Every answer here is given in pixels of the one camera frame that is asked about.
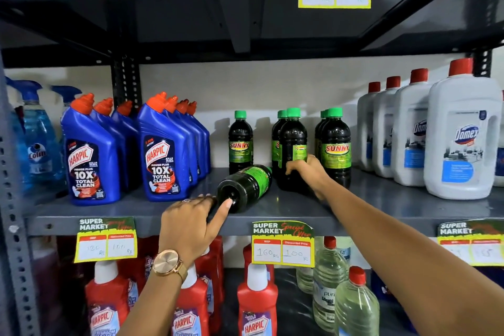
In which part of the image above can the rose gold wristwatch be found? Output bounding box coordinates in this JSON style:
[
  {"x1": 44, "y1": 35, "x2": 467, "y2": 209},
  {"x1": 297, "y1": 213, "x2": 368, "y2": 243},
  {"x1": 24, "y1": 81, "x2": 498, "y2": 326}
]
[{"x1": 152, "y1": 249, "x2": 189, "y2": 284}]

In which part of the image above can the blue glass cleaner spray bottle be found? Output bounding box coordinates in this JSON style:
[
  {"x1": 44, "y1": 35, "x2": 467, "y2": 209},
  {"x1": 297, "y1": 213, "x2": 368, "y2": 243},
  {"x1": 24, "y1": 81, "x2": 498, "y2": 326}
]
[
  {"x1": 6, "y1": 78, "x2": 65, "y2": 195},
  {"x1": 51, "y1": 86, "x2": 82, "y2": 112}
]

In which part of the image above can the group of black green-capped bottles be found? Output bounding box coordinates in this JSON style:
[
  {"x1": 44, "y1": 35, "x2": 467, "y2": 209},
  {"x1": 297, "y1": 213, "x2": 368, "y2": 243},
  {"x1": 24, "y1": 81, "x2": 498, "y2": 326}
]
[{"x1": 228, "y1": 107, "x2": 352, "y2": 189}]

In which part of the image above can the person's right forearm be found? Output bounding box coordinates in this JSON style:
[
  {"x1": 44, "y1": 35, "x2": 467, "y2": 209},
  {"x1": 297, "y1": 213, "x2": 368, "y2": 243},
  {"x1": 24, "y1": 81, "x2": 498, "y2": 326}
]
[{"x1": 321, "y1": 183, "x2": 504, "y2": 336}]

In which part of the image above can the clear red-capped liquid bottle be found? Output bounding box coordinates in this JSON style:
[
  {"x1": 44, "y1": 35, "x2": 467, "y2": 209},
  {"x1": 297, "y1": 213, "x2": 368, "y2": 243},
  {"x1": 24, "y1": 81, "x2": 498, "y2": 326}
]
[
  {"x1": 296, "y1": 267, "x2": 314, "y2": 294},
  {"x1": 335, "y1": 266, "x2": 380, "y2": 336},
  {"x1": 313, "y1": 237, "x2": 348, "y2": 332},
  {"x1": 337, "y1": 237, "x2": 352, "y2": 265}
]

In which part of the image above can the person's left forearm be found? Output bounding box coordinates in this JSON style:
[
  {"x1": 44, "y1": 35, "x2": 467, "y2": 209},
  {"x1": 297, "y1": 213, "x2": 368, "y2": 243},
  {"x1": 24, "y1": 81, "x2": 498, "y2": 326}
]
[{"x1": 117, "y1": 265, "x2": 186, "y2": 336}]

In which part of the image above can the group of blue cleaner bottles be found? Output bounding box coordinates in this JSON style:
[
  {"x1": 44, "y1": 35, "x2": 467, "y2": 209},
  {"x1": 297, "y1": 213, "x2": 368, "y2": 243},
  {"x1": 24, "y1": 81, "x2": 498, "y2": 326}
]
[{"x1": 60, "y1": 92, "x2": 212, "y2": 206}]

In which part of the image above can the person's right hand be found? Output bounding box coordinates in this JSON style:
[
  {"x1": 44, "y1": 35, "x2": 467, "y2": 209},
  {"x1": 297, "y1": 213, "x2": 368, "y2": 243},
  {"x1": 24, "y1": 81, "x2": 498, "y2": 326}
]
[{"x1": 285, "y1": 155, "x2": 335, "y2": 201}]

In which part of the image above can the group of red cleaner bottles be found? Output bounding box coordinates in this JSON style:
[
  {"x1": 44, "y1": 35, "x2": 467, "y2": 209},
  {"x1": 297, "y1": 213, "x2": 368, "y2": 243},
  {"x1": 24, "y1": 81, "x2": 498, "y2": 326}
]
[{"x1": 85, "y1": 235, "x2": 279, "y2": 336}]

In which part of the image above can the white red-capped cleaner bottle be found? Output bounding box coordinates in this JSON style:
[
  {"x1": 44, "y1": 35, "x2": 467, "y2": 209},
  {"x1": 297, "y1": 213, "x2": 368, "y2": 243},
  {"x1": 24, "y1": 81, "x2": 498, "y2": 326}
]
[
  {"x1": 424, "y1": 58, "x2": 503, "y2": 200},
  {"x1": 358, "y1": 82, "x2": 381, "y2": 172},
  {"x1": 392, "y1": 68, "x2": 434, "y2": 187},
  {"x1": 494, "y1": 90, "x2": 504, "y2": 187},
  {"x1": 372, "y1": 76, "x2": 401, "y2": 178}
]

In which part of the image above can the person's left hand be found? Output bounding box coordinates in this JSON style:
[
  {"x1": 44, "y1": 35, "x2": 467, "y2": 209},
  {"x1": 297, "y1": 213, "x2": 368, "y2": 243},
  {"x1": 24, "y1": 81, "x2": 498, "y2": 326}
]
[{"x1": 159, "y1": 195, "x2": 233, "y2": 267}]

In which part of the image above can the black green-capped cleaner bottle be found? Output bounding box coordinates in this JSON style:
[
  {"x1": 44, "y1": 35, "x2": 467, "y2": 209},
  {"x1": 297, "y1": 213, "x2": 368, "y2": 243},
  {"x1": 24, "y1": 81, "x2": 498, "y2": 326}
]
[
  {"x1": 216, "y1": 165, "x2": 273, "y2": 214},
  {"x1": 278, "y1": 108, "x2": 308, "y2": 192}
]

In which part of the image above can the dark blue packet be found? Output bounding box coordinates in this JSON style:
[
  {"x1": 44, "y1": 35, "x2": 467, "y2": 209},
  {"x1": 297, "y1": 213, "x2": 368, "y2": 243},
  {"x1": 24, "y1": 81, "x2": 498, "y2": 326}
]
[{"x1": 370, "y1": 269, "x2": 394, "y2": 301}]

